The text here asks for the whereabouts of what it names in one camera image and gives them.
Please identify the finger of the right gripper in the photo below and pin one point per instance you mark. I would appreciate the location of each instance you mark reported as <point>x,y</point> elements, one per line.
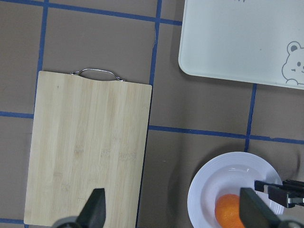
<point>262,186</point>

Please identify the other arm gripper body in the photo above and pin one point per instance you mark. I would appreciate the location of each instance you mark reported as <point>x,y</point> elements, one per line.
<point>289,195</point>

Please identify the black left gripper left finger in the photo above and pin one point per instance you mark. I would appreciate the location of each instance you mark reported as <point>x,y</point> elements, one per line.
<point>93,212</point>

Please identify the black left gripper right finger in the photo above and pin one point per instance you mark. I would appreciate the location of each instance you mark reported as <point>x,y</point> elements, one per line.
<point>254,213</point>

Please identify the orange fruit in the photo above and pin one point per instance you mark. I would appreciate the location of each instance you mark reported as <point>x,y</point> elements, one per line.
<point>227,211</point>

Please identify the white round plate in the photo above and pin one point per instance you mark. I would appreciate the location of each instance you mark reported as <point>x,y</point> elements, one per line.
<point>224,174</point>

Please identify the cream bear tray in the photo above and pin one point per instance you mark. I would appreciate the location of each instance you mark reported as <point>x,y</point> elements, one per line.
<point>255,41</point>

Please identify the wooden cutting board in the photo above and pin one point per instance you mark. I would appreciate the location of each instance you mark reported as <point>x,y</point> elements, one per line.
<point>87,134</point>

